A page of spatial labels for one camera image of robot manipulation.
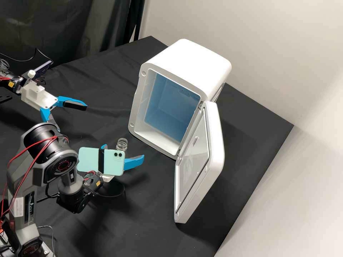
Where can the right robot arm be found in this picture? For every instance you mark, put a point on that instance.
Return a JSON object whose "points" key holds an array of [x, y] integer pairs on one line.
{"points": [[40, 150]]}

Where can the wrist camera phone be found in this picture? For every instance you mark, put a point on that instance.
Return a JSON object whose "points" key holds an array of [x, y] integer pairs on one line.
{"points": [[91, 160], [43, 68]]}

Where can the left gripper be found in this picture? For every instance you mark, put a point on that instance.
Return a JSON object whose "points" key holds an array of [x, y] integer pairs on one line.
{"points": [[34, 97]]}

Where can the white incubator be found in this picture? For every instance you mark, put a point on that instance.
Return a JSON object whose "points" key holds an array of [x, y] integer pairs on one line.
{"points": [[185, 69]]}

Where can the clear flask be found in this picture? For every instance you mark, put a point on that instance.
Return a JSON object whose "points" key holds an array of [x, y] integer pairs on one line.
{"points": [[122, 145]]}

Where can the incubator door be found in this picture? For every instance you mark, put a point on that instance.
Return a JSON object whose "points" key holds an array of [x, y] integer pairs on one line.
{"points": [[214, 150]]}

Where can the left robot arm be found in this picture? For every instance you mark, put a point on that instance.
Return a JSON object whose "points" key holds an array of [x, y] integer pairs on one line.
{"points": [[10, 83]]}

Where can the left wrist camera phone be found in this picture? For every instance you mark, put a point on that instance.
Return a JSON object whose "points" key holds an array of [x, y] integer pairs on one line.
{"points": [[43, 68]]}

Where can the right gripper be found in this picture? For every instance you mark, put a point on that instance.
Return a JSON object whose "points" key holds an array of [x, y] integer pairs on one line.
{"points": [[107, 178]]}

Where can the right wrist camera phone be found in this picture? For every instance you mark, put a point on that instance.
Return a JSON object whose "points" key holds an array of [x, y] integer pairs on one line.
{"points": [[91, 160]]}

